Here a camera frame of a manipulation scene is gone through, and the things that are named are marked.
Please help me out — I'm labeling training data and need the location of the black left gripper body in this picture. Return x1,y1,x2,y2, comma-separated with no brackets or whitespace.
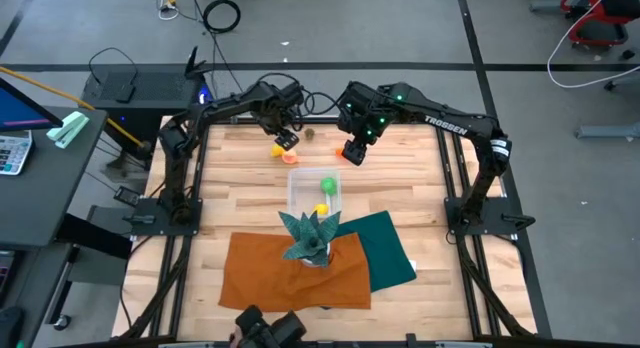
257,80,306,135

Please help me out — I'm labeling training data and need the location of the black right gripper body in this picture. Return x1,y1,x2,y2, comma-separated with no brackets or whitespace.
339,82,401,145

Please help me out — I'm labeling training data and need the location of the clear plastic tupperware container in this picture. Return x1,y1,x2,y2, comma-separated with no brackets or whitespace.
286,166,343,224

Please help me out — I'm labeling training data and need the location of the black wifi antenna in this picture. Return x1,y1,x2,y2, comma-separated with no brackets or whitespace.
184,45,214,79

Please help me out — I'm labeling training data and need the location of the dark green cloth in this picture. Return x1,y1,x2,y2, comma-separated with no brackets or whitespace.
333,210,418,293

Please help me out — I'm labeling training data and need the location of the green snake plant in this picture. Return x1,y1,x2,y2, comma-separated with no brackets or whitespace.
277,210,343,268

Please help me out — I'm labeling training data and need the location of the white plant pot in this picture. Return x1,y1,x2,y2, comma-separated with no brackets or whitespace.
298,241,333,269

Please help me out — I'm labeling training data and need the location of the black computer tower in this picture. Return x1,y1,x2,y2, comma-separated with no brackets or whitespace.
80,62,209,144

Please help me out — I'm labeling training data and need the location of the orange cloth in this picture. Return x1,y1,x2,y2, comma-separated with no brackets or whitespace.
217,231,373,312

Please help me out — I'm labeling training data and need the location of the black flat device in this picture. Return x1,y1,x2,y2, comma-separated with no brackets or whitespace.
113,186,141,208

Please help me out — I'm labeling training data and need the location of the mint green stapler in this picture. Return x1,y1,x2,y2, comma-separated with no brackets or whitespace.
46,111,91,150

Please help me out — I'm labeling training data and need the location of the red and black chair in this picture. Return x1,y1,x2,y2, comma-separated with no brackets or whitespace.
559,0,640,49

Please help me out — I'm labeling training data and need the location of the dark grey desk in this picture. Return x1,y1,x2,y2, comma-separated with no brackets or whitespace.
0,106,109,252

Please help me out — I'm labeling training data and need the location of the computer monitor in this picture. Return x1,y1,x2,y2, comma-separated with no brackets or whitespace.
0,77,65,134

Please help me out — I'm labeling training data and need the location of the grey desk calculator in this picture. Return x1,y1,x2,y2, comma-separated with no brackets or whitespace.
0,130,34,177

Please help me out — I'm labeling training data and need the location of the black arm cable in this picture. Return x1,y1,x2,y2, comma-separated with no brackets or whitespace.
299,87,351,117

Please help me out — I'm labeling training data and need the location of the black aluminium table frame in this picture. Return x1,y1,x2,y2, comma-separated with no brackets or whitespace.
112,112,554,348

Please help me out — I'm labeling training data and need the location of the black floor cable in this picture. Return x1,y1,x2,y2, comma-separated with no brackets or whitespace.
189,0,251,97

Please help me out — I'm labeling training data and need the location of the black coiled cable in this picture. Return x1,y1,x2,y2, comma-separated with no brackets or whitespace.
202,0,242,35

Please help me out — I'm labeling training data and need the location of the white cable bundle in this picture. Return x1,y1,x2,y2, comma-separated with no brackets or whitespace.
157,0,181,22

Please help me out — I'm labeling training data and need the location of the white floor cable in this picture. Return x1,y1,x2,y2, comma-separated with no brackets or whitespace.
546,0,640,89

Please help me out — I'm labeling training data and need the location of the black handheld camera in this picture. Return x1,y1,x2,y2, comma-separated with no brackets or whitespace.
233,304,307,348

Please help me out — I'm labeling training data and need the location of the yellow cable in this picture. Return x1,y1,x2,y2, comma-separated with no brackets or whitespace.
0,65,151,152

